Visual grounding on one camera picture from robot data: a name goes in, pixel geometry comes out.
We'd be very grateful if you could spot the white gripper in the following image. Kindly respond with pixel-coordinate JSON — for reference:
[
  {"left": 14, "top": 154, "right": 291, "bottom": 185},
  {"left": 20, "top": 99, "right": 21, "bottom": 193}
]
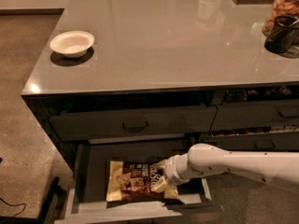
[{"left": 150, "top": 154, "right": 195, "bottom": 193}]

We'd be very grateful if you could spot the brown sea salt chip bag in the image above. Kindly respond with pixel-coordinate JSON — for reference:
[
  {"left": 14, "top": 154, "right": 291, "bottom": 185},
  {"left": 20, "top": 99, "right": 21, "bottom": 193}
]
[{"left": 106, "top": 161, "right": 178, "bottom": 202}]

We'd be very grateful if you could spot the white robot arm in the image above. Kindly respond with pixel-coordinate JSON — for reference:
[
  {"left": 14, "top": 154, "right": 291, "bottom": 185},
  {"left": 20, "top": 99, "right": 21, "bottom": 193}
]
[{"left": 151, "top": 143, "right": 299, "bottom": 193}]

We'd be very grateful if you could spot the grey top left drawer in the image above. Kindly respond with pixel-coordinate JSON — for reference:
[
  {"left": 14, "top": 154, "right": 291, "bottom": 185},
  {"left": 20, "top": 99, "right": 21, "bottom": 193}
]
[{"left": 50, "top": 105, "right": 216, "bottom": 142}]

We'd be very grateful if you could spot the open grey middle drawer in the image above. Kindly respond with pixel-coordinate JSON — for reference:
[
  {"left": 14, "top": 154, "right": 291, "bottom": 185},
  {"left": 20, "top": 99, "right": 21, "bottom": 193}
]
[{"left": 55, "top": 139, "right": 223, "bottom": 224}]

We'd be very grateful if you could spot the grey middle right drawer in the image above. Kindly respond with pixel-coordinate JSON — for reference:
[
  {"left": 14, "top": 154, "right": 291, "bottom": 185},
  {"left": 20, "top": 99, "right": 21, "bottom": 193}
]
[{"left": 204, "top": 133, "right": 299, "bottom": 151}]

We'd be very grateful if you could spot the grey top right drawer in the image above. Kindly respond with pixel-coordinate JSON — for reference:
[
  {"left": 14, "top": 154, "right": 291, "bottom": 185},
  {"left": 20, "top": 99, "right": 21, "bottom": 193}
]
[{"left": 210, "top": 99, "right": 299, "bottom": 131}]

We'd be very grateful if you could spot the white paper bowl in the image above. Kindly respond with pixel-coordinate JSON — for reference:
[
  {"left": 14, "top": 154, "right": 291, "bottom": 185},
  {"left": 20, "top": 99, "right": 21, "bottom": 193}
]
[{"left": 50, "top": 31, "right": 94, "bottom": 58}]

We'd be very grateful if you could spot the black mesh cup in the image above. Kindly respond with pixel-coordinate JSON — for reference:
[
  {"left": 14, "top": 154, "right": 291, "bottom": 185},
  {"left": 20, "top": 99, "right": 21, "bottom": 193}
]
[{"left": 264, "top": 16, "right": 299, "bottom": 53}]

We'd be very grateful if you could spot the glass jar of nuts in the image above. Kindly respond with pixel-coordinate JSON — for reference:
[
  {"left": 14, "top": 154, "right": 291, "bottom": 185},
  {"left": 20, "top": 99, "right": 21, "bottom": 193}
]
[{"left": 262, "top": 0, "right": 299, "bottom": 35}]

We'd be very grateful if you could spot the black cable on floor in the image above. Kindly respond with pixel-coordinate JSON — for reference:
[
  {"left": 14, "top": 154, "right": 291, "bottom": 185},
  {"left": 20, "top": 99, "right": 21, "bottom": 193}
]
[{"left": 0, "top": 197, "right": 27, "bottom": 221}]

